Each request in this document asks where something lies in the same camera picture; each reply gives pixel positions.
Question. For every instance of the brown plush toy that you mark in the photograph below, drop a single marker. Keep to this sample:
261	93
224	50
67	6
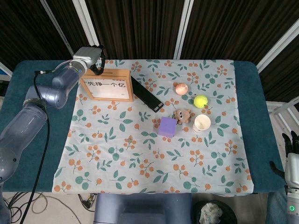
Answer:
183	116

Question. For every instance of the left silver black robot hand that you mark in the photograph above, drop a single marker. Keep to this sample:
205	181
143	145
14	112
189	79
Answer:
86	56

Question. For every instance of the black rectangular case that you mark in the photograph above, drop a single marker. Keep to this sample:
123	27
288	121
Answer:
146	94

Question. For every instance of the black trash bin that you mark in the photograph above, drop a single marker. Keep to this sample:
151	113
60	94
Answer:
230	214

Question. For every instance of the teal table cover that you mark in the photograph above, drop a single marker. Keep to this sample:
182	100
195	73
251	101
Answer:
252	105

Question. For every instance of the floral leaf tablecloth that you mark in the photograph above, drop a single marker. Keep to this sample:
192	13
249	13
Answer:
151	163

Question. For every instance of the wooden frame coin box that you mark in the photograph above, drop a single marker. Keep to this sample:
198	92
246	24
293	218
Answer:
109	89

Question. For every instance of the blue white sign board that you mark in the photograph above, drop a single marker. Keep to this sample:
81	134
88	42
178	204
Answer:
3	71

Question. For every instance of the pink peach ball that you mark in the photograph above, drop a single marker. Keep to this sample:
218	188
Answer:
181	88

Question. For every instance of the crumpled white paper waste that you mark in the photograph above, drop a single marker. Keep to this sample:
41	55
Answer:
211	211

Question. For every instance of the white paper cup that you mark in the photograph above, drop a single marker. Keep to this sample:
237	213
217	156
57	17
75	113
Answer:
201	123

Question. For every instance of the yellow tennis ball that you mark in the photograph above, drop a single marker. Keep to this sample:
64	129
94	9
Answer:
201	101

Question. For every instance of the purple foam cube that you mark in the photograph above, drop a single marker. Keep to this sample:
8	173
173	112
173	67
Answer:
167	127

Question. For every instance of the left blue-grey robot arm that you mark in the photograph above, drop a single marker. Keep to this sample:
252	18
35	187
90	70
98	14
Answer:
28	121

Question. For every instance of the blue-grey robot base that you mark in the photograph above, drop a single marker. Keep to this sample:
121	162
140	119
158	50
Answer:
142	208

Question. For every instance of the black power plug cluster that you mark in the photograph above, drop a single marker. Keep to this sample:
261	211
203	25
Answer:
87	201

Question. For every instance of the white metal rack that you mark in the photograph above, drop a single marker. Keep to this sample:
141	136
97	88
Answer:
281	107

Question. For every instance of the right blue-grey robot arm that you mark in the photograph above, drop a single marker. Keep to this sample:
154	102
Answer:
292	205

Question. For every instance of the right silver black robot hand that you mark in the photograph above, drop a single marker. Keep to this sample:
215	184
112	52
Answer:
293	170

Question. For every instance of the dark slatted folding screen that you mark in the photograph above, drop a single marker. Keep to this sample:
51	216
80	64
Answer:
144	28

